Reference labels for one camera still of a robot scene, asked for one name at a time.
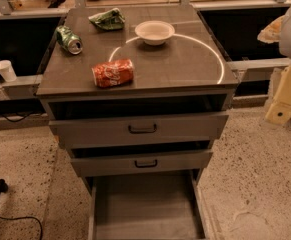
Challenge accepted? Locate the green soda can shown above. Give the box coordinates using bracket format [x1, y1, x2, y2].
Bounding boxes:
[56, 25, 83, 55]

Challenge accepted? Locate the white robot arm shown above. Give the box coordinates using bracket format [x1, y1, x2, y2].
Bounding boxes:
[257, 7, 291, 125]

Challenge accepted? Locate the black cable on floor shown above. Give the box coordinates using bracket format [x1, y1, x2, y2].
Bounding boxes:
[0, 183, 44, 240]

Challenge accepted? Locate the top drawer black handle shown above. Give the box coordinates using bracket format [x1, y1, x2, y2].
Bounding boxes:
[128, 124, 157, 134]

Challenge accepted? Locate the red soda can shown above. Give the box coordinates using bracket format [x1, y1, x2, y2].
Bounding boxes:
[92, 59, 134, 88]

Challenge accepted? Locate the drawer black handle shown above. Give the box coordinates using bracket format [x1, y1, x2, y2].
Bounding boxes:
[134, 159, 158, 168]
[128, 124, 157, 134]

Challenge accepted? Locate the white bowl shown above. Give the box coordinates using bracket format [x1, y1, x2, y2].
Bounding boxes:
[135, 21, 175, 46]

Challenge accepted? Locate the green chip bag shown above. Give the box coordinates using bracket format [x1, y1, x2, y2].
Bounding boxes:
[88, 8, 125, 31]

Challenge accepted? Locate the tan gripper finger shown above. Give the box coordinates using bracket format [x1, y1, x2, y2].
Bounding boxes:
[257, 16, 283, 44]
[265, 65, 291, 125]

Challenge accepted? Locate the middle drawer black handle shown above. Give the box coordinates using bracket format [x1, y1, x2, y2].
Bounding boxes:
[134, 159, 158, 168]

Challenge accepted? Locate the grey drawer cabinet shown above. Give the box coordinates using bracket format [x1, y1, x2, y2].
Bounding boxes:
[35, 4, 240, 240]

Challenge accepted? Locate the white paper cup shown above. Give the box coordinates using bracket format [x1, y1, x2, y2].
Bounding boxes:
[0, 60, 17, 82]

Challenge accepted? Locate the bottom drawer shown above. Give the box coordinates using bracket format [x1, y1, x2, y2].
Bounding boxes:
[88, 171, 207, 240]

